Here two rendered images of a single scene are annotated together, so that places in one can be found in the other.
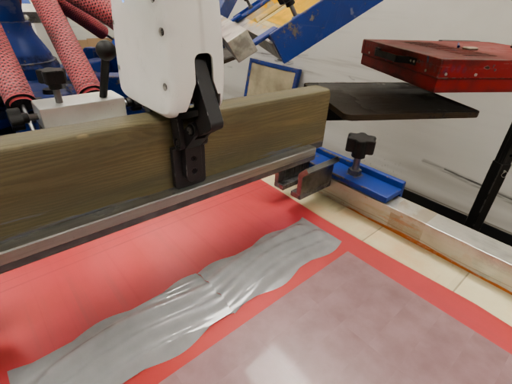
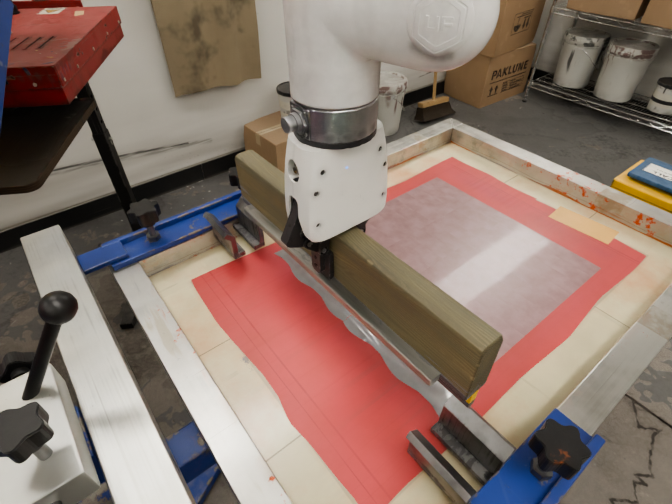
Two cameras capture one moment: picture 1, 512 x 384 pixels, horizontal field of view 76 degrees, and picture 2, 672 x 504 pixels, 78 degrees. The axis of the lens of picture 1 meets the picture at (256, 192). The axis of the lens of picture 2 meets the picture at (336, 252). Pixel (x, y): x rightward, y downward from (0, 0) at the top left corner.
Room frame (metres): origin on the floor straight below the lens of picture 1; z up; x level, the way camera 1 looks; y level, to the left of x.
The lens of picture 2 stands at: (0.26, 0.43, 1.42)
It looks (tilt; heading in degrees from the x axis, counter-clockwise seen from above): 42 degrees down; 274
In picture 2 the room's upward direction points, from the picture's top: straight up
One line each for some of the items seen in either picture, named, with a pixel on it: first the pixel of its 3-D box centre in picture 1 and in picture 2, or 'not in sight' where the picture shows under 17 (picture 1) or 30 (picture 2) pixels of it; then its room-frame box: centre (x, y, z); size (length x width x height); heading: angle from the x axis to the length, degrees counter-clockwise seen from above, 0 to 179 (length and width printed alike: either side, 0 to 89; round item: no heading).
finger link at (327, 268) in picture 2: not in sight; (313, 255); (0.30, 0.10, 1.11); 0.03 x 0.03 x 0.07; 42
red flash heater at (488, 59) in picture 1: (471, 62); (11, 49); (1.23, -0.73, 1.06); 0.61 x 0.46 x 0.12; 102
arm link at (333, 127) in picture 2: not in sight; (328, 111); (0.29, 0.08, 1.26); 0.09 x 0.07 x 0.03; 42
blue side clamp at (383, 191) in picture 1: (312, 169); (206, 230); (0.51, -0.10, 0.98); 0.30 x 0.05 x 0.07; 42
